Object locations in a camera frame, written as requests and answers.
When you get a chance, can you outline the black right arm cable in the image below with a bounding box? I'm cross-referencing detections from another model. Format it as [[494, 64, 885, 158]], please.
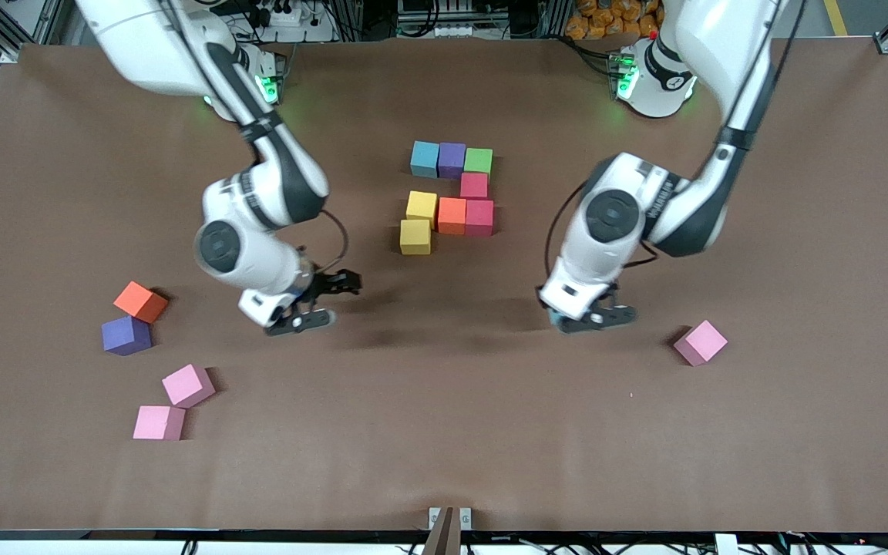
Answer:
[[321, 210, 350, 272]]

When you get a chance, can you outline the white power strip with plugs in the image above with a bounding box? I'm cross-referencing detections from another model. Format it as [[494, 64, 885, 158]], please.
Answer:
[[247, 0, 337, 43]]

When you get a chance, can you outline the bag of orange fruit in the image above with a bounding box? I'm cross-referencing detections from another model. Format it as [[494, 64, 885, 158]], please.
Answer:
[[566, 0, 661, 41]]

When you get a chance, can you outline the light pink foam block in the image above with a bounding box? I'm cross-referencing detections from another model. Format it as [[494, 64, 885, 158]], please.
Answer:
[[673, 320, 728, 367], [133, 405, 187, 442], [162, 364, 217, 409]]

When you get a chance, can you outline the purple foam block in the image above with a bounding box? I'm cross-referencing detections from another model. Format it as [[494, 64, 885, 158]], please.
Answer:
[[101, 315, 153, 357], [439, 143, 468, 180]]

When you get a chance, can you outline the metal table edge bracket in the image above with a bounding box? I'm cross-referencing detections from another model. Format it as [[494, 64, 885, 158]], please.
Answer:
[[429, 507, 473, 533]]

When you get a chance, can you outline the orange foam block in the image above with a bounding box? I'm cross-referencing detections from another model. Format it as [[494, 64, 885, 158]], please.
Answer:
[[437, 197, 467, 235], [113, 281, 170, 325]]

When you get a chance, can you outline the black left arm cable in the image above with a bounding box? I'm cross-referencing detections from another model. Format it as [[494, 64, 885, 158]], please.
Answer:
[[544, 181, 661, 282]]

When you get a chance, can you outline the yellow foam block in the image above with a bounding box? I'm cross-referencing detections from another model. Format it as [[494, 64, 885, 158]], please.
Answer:
[[399, 220, 432, 256], [405, 190, 439, 230]]

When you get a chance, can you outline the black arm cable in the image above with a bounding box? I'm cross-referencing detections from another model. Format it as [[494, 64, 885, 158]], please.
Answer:
[[544, 181, 661, 282], [321, 210, 350, 272]]

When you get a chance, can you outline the brown wooden strut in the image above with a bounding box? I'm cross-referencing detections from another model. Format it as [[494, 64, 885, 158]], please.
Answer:
[[421, 507, 463, 555]]

